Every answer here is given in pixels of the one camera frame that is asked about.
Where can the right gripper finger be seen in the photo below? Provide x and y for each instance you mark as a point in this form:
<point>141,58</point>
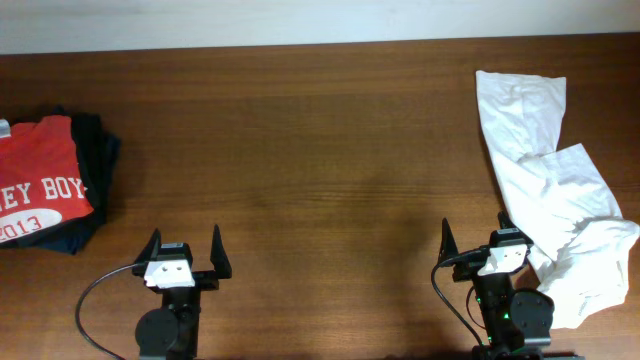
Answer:
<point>448,247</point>
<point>504,221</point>

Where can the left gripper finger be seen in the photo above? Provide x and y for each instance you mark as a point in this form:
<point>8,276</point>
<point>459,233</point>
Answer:
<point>150,249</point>
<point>218,256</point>

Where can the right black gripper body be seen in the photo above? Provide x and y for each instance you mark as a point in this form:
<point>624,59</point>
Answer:
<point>467,270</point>

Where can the white t-shirt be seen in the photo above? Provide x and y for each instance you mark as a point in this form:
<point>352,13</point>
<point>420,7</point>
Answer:
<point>557,197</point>

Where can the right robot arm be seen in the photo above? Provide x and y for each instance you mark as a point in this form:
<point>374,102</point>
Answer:
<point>517,321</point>

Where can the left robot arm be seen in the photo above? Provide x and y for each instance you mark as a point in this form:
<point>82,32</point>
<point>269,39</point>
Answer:
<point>171,331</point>

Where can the dark navy folded clothes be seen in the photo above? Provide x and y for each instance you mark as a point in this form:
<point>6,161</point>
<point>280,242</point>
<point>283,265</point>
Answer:
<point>97,152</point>

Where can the red printed folded t-shirt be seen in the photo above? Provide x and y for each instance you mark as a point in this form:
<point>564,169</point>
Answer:
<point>41,184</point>

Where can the grey folded garment edge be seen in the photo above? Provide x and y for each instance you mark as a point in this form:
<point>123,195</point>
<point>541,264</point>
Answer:
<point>5,129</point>

